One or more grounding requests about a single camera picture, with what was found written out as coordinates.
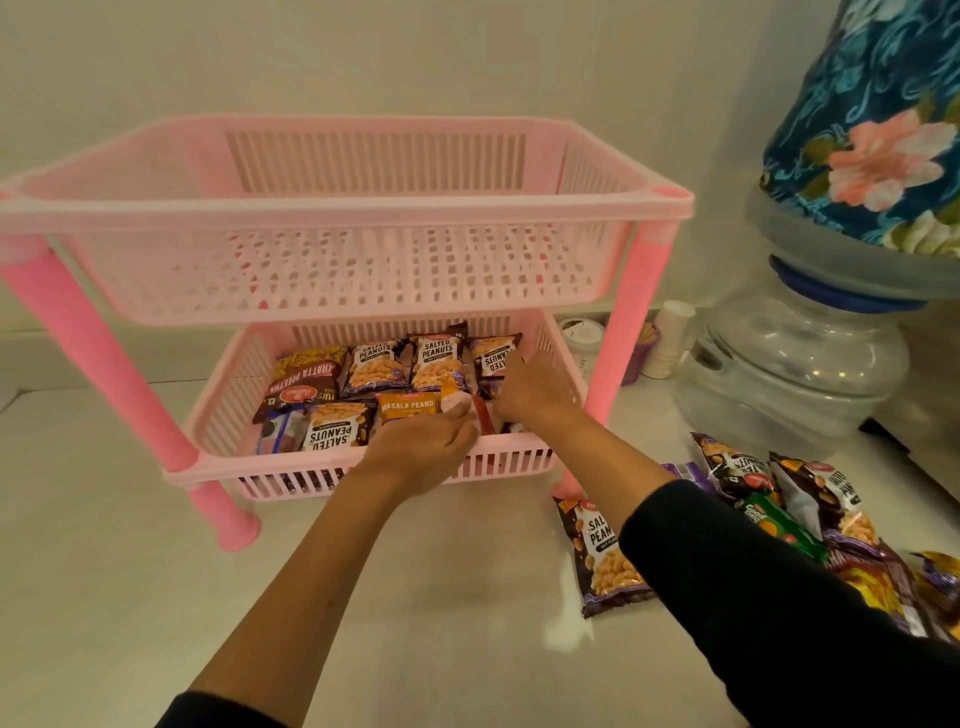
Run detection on person's right hand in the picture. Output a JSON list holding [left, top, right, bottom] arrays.
[[491, 352, 586, 436]]

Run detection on person's left hand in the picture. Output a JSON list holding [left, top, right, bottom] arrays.
[[352, 395, 481, 500]]

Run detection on rows of mixed snack packets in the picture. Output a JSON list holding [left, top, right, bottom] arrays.
[[252, 323, 526, 457]]

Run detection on pink two-tier plastic rack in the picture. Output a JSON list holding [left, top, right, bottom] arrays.
[[0, 113, 695, 554]]

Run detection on pile of assorted snack packets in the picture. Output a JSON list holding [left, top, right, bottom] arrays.
[[554, 432, 960, 646]]

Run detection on person's right forearm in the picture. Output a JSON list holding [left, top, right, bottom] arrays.
[[539, 408, 680, 530]]

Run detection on person's left forearm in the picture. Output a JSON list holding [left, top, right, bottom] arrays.
[[187, 468, 421, 728]]

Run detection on small white jar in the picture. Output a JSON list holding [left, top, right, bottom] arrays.
[[558, 317, 607, 380]]

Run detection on purple toothpick cup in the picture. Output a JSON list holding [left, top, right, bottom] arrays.
[[620, 322, 661, 388]]

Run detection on white salt shaker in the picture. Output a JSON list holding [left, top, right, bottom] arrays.
[[641, 299, 697, 380]]

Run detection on clear water jug blue cap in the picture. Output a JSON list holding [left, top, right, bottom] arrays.
[[746, 187, 960, 315]]

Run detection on black left sleeve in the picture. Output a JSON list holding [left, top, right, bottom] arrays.
[[153, 689, 290, 728]]

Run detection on blue floral fabric cover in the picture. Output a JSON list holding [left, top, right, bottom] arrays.
[[759, 0, 960, 260]]

